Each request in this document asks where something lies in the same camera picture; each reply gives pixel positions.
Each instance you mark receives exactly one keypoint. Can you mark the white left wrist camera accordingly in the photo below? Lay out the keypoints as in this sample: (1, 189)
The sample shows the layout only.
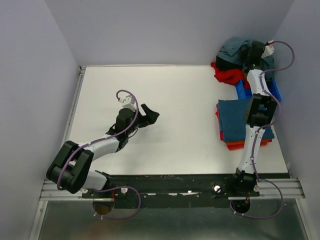
(128, 102)

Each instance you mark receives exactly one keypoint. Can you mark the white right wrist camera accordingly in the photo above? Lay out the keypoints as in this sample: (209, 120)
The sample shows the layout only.
(268, 49)

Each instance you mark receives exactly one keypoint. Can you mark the grey-blue t shirt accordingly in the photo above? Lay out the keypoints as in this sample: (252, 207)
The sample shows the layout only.
(235, 50)

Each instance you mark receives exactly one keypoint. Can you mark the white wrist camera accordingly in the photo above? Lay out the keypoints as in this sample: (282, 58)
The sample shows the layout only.
(128, 102)
(268, 49)

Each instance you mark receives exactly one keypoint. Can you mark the black t shirt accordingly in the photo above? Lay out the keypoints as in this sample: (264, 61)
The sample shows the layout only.
(224, 65)

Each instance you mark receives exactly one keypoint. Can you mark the blue plastic bin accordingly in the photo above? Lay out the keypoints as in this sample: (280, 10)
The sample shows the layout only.
(243, 93)

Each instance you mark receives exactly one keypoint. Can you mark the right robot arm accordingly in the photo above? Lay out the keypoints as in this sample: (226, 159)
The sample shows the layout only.
(257, 116)

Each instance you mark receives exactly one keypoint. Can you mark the folded orange t shirt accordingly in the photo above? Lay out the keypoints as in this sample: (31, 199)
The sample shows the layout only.
(235, 145)

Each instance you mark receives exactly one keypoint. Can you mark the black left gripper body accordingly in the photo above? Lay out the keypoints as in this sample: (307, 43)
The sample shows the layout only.
(137, 121)

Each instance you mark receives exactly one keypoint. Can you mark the folded red t shirt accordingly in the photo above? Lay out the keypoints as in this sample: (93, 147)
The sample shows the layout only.
(235, 145)

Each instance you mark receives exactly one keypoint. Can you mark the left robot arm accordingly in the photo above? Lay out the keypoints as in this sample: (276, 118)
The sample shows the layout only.
(70, 169)

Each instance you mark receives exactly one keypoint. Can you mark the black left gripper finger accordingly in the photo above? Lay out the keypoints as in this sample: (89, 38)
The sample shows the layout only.
(151, 117)
(146, 109)

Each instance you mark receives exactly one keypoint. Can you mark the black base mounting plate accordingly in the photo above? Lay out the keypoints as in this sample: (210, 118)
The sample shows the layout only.
(171, 191)

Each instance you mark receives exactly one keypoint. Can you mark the folded teal t shirt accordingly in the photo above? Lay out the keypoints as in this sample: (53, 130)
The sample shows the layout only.
(232, 115)

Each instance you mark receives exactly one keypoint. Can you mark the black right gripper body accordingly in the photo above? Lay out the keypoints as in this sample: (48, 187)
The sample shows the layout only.
(260, 56)

